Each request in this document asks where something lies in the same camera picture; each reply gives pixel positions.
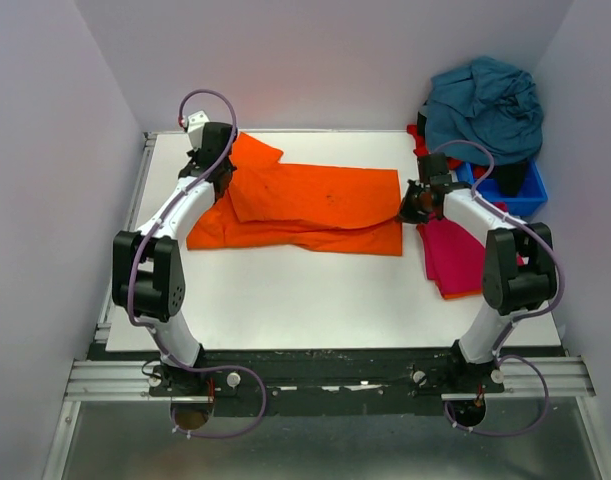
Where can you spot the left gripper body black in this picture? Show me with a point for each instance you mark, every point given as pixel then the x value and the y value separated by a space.
pixel 224 176

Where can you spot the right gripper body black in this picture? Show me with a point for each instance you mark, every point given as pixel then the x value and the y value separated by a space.
pixel 410 206

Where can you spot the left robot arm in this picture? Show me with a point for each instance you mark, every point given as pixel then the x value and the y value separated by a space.
pixel 148 280

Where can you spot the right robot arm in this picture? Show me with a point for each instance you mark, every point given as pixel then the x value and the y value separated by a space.
pixel 519 272

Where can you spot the red crumpled t shirt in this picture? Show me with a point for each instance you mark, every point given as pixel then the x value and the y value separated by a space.
pixel 463 171

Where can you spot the folded magenta t shirt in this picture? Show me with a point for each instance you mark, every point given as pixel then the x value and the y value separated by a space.
pixel 450 260

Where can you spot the blue plastic bin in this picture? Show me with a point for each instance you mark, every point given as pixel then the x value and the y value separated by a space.
pixel 531 197

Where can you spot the teal crumpled t shirt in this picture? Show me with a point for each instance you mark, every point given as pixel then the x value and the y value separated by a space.
pixel 486 102

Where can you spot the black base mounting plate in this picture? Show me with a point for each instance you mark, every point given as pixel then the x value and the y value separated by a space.
pixel 325 382

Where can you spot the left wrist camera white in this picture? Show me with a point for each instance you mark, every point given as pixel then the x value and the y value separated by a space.
pixel 193 125

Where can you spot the aluminium extrusion rail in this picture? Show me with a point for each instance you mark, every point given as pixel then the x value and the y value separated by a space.
pixel 116 381

